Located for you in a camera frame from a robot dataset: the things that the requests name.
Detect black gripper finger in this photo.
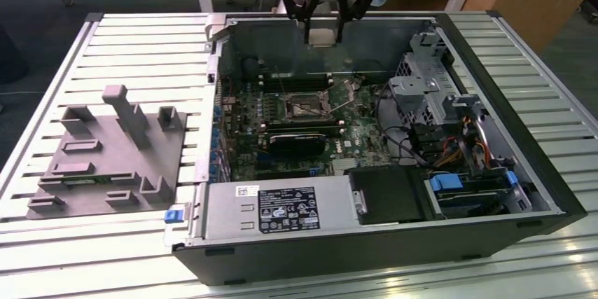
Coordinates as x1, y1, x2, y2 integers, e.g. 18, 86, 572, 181
334, 0, 370, 44
277, 0, 322, 45

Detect silver square CPU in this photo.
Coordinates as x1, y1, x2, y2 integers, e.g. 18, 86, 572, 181
309, 27, 337, 48

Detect black RAM slot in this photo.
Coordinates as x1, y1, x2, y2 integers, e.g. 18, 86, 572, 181
265, 119, 345, 128
265, 126, 346, 136
260, 73, 328, 83
260, 81, 328, 92

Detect CPU socket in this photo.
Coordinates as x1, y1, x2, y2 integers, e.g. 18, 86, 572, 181
278, 92, 334, 120

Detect black case fan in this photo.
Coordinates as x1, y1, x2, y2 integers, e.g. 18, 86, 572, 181
240, 56, 262, 79

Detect metal socket cover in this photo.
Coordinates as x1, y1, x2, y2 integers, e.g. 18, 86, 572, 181
325, 80, 362, 113

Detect metal disk bay cage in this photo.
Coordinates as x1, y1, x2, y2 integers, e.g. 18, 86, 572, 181
386, 31, 487, 128

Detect green motherboard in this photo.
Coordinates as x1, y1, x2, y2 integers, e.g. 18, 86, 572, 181
213, 71, 393, 183

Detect black graphics card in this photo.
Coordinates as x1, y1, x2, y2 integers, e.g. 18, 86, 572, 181
262, 132, 330, 158

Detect silver chipset heat sink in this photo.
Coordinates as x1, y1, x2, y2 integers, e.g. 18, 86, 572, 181
330, 158, 358, 172

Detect hard disk in blue carrier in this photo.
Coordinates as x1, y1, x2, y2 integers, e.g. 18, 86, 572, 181
427, 172, 508, 218

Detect black plastic cover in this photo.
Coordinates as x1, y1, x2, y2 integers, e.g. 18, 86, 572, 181
346, 165, 437, 226

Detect grey plastic parts rack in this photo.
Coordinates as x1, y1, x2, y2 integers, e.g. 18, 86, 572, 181
26, 84, 188, 216

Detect silver power supply with label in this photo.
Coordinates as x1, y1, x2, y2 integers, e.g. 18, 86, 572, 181
185, 176, 365, 244

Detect green RAM stick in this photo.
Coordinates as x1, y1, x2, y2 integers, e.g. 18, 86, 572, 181
62, 176, 106, 186

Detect black open PC case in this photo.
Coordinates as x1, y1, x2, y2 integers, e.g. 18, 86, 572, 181
162, 11, 588, 288

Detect thin wire locking lever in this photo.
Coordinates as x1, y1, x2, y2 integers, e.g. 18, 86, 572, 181
273, 71, 289, 100

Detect black wire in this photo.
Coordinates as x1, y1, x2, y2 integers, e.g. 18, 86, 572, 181
377, 85, 435, 170

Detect yellow and red wires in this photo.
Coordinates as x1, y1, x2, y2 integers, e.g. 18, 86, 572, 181
437, 116, 493, 170

